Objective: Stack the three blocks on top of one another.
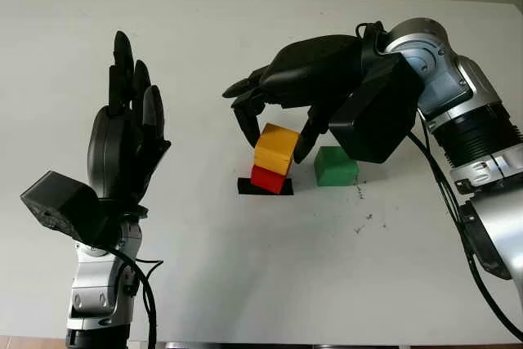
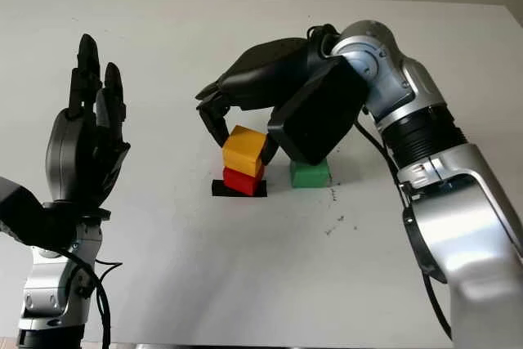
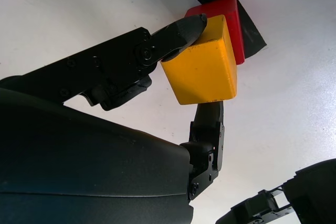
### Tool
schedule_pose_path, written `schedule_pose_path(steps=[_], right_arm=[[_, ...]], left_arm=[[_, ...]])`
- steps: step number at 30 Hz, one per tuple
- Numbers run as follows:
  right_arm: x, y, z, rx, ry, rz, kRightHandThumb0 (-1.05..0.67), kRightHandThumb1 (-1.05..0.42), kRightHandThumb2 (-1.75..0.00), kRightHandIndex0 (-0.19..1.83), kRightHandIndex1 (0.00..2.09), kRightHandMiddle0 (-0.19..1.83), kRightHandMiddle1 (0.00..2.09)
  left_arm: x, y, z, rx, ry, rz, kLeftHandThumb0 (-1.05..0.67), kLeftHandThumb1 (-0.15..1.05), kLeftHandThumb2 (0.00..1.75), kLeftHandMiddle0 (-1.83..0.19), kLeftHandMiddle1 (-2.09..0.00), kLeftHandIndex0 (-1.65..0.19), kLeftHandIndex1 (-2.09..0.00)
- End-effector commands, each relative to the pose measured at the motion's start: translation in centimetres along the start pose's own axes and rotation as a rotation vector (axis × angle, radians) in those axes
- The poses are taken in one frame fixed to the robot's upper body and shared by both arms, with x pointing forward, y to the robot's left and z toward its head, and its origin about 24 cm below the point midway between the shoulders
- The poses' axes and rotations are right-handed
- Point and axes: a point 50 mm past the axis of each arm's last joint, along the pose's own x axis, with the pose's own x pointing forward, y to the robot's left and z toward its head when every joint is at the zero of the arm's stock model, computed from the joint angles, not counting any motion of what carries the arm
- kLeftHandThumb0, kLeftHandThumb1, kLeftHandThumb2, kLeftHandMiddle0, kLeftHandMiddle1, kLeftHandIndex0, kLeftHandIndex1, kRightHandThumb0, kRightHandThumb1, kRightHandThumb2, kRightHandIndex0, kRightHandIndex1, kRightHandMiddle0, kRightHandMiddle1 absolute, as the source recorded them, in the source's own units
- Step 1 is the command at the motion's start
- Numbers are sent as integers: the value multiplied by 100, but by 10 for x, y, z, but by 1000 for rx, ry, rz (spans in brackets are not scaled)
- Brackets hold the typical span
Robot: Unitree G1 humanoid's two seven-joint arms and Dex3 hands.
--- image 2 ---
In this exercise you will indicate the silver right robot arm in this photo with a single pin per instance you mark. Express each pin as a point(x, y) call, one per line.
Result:
point(461, 202)

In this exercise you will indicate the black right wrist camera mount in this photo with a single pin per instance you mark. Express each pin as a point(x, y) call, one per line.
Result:
point(318, 116)

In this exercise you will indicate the yellow cube block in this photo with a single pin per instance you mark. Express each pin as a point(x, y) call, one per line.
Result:
point(243, 148)

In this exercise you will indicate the green cube block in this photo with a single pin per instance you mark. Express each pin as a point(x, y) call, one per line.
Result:
point(310, 175)

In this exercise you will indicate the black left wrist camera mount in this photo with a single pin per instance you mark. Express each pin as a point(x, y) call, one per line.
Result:
point(28, 214)

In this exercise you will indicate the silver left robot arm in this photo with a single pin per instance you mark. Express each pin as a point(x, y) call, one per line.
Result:
point(53, 287)

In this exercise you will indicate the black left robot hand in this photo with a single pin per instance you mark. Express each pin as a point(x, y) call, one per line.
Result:
point(81, 153)

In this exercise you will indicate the red cube block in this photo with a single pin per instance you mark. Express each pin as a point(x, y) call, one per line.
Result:
point(241, 181)

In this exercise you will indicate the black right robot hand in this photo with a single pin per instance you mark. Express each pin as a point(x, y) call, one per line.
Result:
point(265, 75)

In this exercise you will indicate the black tape strip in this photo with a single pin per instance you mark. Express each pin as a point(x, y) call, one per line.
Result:
point(217, 189)

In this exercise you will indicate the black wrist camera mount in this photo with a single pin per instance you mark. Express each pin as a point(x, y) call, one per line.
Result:
point(318, 116)
point(28, 214)

